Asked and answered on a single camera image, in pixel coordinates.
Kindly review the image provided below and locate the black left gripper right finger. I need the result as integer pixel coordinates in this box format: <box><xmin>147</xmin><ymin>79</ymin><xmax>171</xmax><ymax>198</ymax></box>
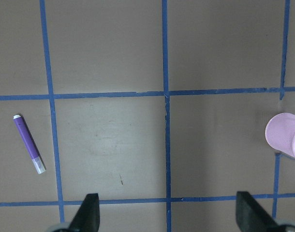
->
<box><xmin>236</xmin><ymin>191</ymin><xmax>279</xmax><ymax>230</ymax></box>

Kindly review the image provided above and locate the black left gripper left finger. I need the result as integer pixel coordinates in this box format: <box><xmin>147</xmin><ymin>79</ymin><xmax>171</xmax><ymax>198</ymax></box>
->
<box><xmin>69</xmin><ymin>193</ymin><xmax>100</xmax><ymax>230</ymax></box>

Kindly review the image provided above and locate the purple marker pen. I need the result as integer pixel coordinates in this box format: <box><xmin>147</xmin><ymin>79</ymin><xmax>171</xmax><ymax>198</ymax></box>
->
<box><xmin>13</xmin><ymin>115</ymin><xmax>46</xmax><ymax>174</ymax></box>

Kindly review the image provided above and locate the pink mesh cup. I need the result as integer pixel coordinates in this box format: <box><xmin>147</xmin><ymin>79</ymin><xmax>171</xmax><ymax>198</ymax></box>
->
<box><xmin>265</xmin><ymin>113</ymin><xmax>295</xmax><ymax>159</ymax></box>

